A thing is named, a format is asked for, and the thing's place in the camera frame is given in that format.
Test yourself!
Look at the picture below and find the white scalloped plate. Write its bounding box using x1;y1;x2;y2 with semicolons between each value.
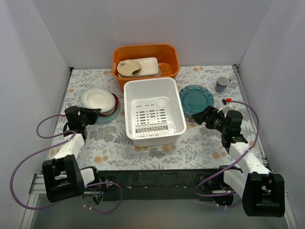
81;87;115;113

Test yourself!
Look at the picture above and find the teal embossed plate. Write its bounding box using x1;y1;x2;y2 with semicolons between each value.
179;85;214;113

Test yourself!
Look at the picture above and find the cream plate with sprig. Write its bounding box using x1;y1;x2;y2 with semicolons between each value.
184;111;207;117

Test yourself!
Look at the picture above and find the speckled beige plate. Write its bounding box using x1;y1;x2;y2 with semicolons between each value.
101;106;116;116

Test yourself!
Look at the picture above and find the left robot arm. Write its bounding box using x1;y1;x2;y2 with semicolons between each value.
42;106;102;203

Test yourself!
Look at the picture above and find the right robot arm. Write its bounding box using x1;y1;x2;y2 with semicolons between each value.
192;106;285;217

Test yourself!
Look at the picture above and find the white plastic bin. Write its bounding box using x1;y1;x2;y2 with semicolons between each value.
123;77;187;147

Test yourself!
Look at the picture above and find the orange plastic bin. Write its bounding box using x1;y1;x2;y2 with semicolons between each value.
112;44;180;91

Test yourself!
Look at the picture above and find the light blue plate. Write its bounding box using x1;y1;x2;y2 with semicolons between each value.
96;107;120;123

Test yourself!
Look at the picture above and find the floral table mat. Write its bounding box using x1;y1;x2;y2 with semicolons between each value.
46;65;265;171

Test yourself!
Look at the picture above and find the red brown plate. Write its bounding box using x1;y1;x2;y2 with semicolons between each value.
100;93;120;117

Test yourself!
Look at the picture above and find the grey ceramic cup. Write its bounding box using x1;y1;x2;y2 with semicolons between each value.
215;76;230;93

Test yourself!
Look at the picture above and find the cream round floral dish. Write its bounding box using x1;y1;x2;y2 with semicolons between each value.
117;60;142;77

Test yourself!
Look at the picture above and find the cream rectangular tray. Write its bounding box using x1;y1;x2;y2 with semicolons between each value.
118;57;159;78

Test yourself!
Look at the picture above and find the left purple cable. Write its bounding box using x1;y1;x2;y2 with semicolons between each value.
10;114;123;214

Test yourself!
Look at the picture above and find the purple cable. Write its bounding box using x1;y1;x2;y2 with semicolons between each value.
194;99;260;208
10;114;123;214

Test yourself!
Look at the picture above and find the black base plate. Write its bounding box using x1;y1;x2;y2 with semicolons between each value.
86;169;232;201

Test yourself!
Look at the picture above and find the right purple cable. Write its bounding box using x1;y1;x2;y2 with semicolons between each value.
194;99;260;208

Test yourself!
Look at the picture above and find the aluminium rail frame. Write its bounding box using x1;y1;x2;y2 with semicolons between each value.
19;63;298;229

